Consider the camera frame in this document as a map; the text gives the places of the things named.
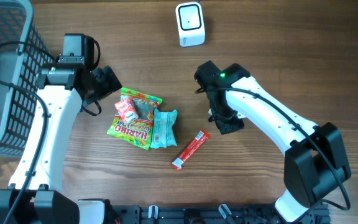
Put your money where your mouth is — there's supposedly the small red candy packet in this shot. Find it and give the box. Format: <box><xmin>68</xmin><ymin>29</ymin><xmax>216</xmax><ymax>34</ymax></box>
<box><xmin>114</xmin><ymin>96</ymin><xmax>139</xmax><ymax>125</ymax></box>

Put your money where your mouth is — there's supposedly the dark grey plastic basket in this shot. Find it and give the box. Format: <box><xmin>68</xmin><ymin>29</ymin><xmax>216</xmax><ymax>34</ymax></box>
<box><xmin>0</xmin><ymin>1</ymin><xmax>52</xmax><ymax>157</ymax></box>

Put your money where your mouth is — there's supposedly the red snack packet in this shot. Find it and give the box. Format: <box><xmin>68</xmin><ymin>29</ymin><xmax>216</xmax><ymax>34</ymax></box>
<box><xmin>172</xmin><ymin>129</ymin><xmax>210</xmax><ymax>170</ymax></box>

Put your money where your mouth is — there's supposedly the black right camera cable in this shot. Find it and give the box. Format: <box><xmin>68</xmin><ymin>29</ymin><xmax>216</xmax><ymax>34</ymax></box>
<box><xmin>194</xmin><ymin>86</ymin><xmax>352</xmax><ymax>223</ymax></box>

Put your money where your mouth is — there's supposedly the white barcode scanner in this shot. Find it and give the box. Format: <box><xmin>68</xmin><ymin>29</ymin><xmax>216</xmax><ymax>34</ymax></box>
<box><xmin>175</xmin><ymin>2</ymin><xmax>206</xmax><ymax>47</ymax></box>

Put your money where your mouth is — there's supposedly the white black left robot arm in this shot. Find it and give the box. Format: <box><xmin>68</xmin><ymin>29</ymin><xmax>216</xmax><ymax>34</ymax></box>
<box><xmin>0</xmin><ymin>63</ymin><xmax>122</xmax><ymax>223</ymax></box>

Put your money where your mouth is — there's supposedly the colourful candy bag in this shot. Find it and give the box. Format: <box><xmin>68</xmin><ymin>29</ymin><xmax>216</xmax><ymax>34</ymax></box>
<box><xmin>107</xmin><ymin>87</ymin><xmax>163</xmax><ymax>150</ymax></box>

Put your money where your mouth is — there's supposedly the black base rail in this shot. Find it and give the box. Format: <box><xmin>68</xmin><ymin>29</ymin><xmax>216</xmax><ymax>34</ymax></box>
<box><xmin>53</xmin><ymin>203</ymin><xmax>331</xmax><ymax>224</ymax></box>

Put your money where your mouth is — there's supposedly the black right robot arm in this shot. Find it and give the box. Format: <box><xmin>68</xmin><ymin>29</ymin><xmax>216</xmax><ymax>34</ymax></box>
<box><xmin>195</xmin><ymin>61</ymin><xmax>351</xmax><ymax>223</ymax></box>

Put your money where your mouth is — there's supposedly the teal snack pouch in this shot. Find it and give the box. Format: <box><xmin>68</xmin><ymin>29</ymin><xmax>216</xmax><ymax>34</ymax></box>
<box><xmin>150</xmin><ymin>109</ymin><xmax>178</xmax><ymax>149</ymax></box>

